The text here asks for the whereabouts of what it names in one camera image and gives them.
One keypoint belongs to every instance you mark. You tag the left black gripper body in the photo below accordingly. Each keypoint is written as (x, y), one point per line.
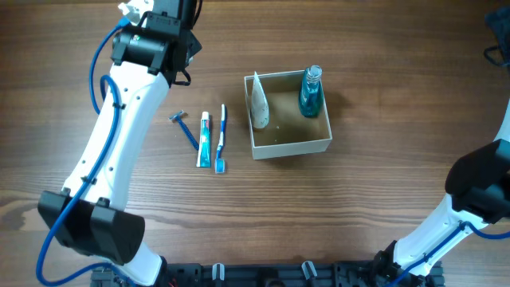
(195, 45)

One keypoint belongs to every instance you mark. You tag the blue disposable razor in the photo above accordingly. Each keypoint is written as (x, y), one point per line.
(177, 118)

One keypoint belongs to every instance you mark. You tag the white green-leaf lotion tube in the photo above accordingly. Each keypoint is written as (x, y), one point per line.
(259, 109)

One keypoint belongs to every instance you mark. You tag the teal white toothpaste tube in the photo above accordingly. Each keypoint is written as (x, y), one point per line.
(203, 159)

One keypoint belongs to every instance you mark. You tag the blue white toothbrush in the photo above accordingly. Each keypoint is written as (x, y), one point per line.
(220, 164)

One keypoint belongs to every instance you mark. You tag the teal mouthwash bottle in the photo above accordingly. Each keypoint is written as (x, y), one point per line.
(311, 98)

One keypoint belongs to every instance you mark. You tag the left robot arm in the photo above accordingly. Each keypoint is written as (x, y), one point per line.
(151, 44)

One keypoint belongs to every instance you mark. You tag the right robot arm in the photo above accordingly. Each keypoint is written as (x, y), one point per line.
(476, 196)

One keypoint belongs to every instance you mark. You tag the white open cardboard box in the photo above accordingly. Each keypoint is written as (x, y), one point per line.
(288, 131)

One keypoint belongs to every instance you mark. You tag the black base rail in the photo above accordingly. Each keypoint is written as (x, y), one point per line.
(341, 274)

